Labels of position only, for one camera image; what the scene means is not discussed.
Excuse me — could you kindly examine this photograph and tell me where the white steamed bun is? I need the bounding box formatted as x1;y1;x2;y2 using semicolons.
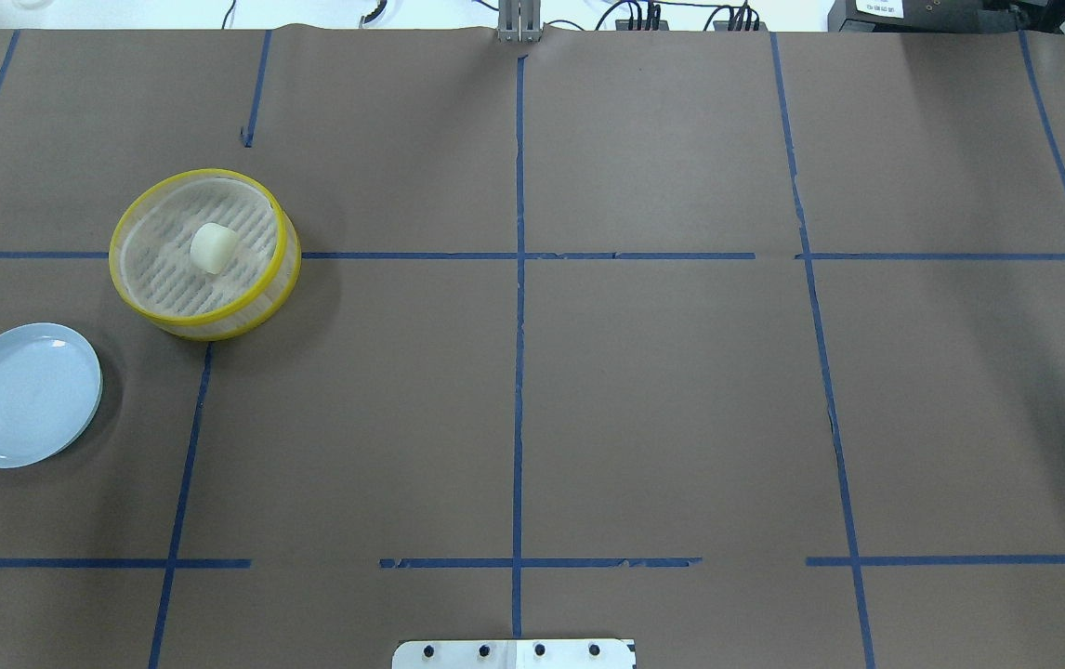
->
189;223;239;275

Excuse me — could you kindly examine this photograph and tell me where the yellow bamboo steamer basket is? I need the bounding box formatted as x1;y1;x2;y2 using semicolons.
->
108;168;302;342

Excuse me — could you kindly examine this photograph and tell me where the blue tape line lengthwise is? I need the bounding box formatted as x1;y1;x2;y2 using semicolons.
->
768;33;876;668

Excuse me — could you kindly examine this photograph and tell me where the short blue tape stub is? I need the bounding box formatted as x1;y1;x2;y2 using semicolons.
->
240;29;274;148

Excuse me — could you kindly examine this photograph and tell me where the black desktop computer box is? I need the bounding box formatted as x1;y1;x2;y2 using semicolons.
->
826;1;1065;34

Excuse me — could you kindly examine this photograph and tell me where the light blue plate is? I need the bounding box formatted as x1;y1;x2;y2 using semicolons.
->
0;322;103;469

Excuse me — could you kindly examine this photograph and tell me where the aluminium frame post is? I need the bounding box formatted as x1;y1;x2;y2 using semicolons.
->
494;0;544;43

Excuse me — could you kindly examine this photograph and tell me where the white pedestal column base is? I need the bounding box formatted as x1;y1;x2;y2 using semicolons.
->
391;638;638;668

